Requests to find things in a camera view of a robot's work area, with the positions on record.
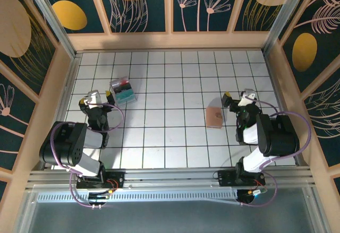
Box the clear acrylic card box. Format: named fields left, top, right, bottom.
left=109, top=75, right=138, bottom=108

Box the tan leather card holder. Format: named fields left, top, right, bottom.
left=206, top=107, right=223, bottom=130

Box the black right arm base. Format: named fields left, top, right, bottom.
left=217, top=169, right=266, bottom=188

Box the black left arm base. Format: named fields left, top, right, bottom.
left=76, top=171, right=125, bottom=190

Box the teal card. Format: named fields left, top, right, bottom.
left=116, top=88, right=136, bottom=103

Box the black card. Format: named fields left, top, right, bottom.
left=113, top=82, right=131, bottom=92

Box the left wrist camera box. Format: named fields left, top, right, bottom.
left=84, top=91, right=104, bottom=109

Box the aluminium side rail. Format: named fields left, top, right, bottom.
left=265, top=54, right=306, bottom=166
left=44, top=54, right=82, bottom=170

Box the aluminium corner post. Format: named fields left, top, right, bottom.
left=262, top=0, right=314, bottom=55
left=22, top=0, right=78, bottom=60

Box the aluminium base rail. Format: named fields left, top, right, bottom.
left=25, top=168, right=317, bottom=191

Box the grey slotted cable duct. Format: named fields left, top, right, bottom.
left=37, top=190, right=240, bottom=204

